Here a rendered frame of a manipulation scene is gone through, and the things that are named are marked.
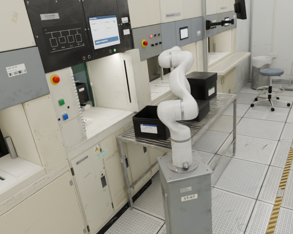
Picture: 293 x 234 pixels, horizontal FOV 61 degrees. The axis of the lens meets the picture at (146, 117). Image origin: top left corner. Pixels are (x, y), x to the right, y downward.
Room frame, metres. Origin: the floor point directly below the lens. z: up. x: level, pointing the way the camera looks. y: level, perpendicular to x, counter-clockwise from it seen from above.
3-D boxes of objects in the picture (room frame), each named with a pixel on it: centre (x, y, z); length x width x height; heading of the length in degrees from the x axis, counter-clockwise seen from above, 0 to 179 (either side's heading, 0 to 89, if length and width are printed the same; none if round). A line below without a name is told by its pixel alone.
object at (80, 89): (2.33, 0.69, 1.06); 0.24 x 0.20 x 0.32; 143
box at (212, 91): (2.54, -0.60, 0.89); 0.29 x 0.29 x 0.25; 48
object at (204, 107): (2.11, -0.40, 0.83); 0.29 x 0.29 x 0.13; 55
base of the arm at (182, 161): (1.32, -0.19, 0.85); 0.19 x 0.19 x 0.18
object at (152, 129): (1.84, -0.07, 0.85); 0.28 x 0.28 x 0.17; 61
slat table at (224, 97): (2.16, -0.36, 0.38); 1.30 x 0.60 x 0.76; 143
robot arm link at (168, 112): (1.32, -0.16, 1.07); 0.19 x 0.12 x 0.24; 80
